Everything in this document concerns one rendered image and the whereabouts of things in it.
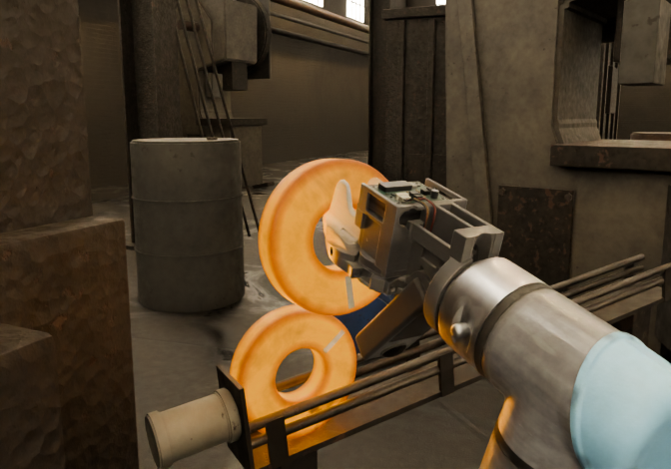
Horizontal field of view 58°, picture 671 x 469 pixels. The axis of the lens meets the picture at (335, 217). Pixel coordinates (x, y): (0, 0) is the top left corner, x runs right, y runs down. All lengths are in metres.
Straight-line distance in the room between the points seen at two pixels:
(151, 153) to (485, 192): 1.64
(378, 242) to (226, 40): 7.80
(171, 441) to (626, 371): 0.47
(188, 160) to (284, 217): 2.52
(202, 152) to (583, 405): 2.81
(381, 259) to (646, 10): 2.12
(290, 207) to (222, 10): 7.77
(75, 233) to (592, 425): 0.62
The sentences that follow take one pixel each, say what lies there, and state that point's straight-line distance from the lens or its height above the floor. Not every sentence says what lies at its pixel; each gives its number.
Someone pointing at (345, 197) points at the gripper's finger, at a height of 0.93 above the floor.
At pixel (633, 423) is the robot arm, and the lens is 0.35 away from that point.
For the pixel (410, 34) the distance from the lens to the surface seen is 4.49.
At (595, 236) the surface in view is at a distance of 2.78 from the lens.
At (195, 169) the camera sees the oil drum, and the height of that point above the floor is 0.74.
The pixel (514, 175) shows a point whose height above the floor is 0.74.
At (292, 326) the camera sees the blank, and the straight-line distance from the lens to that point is 0.70.
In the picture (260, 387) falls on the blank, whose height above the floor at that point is 0.70.
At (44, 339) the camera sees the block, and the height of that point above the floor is 0.80.
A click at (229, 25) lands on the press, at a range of 8.30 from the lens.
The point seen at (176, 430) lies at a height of 0.68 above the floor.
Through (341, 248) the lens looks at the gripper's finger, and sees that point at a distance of 0.51.
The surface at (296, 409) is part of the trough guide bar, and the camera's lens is 0.71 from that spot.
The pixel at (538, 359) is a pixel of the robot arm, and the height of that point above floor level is 0.87.
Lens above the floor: 1.01
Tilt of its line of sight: 10 degrees down
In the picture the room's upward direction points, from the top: straight up
